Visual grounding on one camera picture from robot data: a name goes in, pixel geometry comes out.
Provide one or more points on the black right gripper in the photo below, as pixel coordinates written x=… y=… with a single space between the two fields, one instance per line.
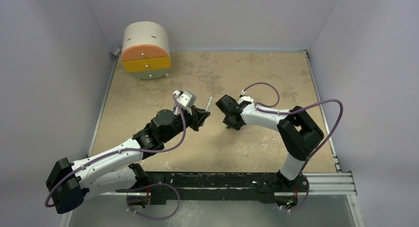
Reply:
x=231 y=116

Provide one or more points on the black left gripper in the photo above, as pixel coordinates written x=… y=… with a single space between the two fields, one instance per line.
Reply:
x=197 y=118

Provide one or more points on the white marker black tip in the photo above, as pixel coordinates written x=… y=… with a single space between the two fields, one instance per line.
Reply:
x=209 y=104

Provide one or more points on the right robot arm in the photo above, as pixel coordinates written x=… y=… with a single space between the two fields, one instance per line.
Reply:
x=299 y=133

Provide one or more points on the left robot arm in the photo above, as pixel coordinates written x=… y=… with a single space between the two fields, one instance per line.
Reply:
x=69 y=183

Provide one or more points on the small three-drawer pastel cabinet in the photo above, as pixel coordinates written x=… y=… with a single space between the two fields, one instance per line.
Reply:
x=145 y=51

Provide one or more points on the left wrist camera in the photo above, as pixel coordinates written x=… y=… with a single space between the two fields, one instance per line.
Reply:
x=185 y=99

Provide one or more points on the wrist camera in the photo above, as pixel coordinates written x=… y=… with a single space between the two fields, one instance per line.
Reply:
x=245 y=98
x=185 y=99

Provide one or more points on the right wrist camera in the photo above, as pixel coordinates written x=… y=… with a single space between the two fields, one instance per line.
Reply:
x=245 y=98

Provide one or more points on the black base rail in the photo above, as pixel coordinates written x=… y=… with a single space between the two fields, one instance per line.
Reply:
x=265 y=188

